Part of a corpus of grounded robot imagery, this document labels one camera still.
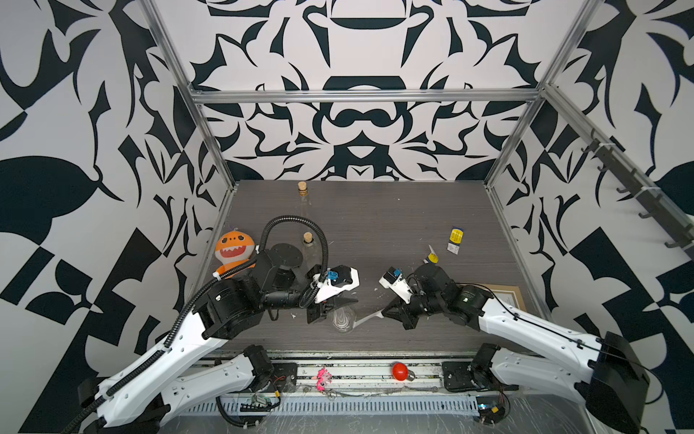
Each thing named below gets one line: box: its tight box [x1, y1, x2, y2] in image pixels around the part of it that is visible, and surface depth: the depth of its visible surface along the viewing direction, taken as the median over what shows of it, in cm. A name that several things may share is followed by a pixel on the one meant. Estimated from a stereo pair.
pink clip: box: [310, 367, 333, 393], surface depth 76 cm
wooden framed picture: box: [477, 283, 527, 312], surface depth 90 cm
